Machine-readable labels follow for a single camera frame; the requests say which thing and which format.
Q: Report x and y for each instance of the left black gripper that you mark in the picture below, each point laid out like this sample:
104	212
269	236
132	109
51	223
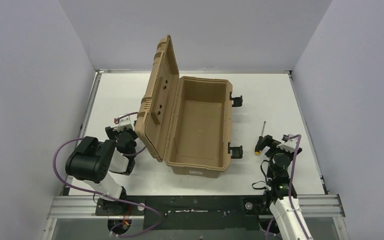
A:
113	132

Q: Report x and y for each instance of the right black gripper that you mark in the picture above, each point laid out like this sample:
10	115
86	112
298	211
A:
271	144

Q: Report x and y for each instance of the black yellow screwdriver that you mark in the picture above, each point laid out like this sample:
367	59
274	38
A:
259	145

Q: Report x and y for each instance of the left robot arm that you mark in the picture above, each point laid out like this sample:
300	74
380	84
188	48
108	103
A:
93	160

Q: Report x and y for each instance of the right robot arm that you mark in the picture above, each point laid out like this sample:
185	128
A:
281	197

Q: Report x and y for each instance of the tan plastic toolbox bin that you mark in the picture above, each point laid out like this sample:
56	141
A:
185	121

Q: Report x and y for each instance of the black toolbox latch front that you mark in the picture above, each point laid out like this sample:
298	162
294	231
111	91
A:
236	152

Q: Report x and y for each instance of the black toolbox latch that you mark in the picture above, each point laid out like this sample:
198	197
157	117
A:
236	101
236	152

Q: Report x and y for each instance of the black toolbox latch rear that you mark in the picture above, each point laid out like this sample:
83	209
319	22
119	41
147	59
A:
236	101

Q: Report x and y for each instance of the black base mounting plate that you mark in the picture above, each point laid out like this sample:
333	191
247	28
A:
199	212

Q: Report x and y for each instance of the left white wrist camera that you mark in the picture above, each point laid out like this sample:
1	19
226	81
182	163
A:
123	122

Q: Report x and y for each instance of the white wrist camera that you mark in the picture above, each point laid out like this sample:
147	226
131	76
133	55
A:
123	122
289	143

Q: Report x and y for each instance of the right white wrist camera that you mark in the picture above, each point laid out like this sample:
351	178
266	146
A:
289	143

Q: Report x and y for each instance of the aluminium front rail frame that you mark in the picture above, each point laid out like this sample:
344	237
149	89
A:
323	213

